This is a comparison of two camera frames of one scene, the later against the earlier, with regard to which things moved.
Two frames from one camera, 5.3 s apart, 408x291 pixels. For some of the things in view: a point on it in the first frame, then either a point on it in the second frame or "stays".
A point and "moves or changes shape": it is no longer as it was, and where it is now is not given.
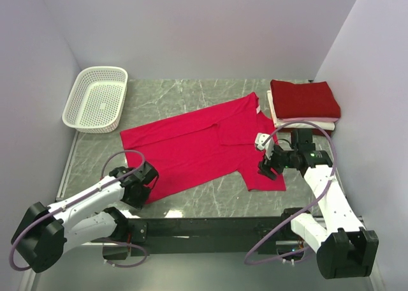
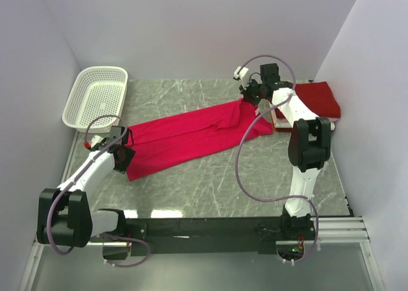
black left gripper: x=140 y=201 to x=122 y=167
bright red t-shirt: x=199 y=148 moves or changes shape
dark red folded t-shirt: x=312 y=99 stays
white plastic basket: x=96 y=99 stays
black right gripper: x=265 y=166 to x=244 y=89
